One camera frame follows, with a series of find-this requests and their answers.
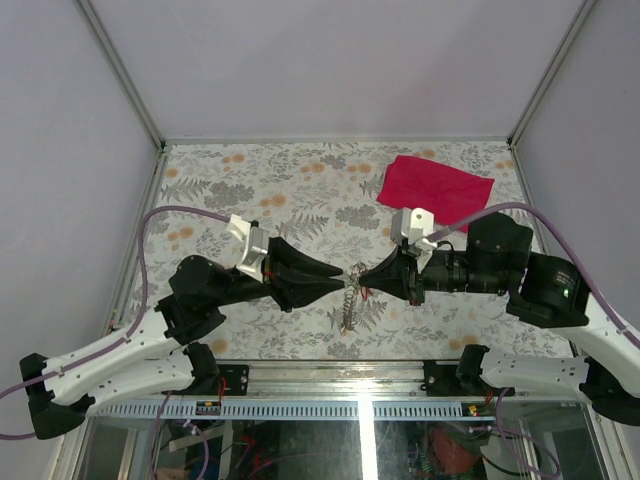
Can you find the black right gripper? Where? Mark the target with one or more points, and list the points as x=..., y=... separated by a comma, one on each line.
x=397, y=275

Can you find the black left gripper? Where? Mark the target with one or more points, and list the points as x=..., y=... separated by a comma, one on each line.
x=291, y=289

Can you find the metal key organiser with rings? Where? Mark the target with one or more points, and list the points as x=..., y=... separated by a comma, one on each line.
x=354, y=294

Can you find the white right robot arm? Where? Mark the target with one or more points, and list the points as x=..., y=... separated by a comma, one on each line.
x=543, y=291

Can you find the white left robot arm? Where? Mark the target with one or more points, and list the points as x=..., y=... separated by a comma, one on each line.
x=163, y=352

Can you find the pink folded cloth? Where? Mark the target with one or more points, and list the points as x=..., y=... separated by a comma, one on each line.
x=448, y=193

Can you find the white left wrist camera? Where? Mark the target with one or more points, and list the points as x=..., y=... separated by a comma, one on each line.
x=255, y=241

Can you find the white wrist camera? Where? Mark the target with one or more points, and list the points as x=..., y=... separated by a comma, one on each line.
x=410, y=230
x=255, y=241

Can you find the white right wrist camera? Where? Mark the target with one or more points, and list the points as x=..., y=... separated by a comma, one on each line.
x=410, y=230

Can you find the aluminium mounting rail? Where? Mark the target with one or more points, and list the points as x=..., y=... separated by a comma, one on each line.
x=415, y=377

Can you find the white slotted cable duct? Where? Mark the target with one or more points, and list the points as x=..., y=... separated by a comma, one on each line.
x=239, y=409

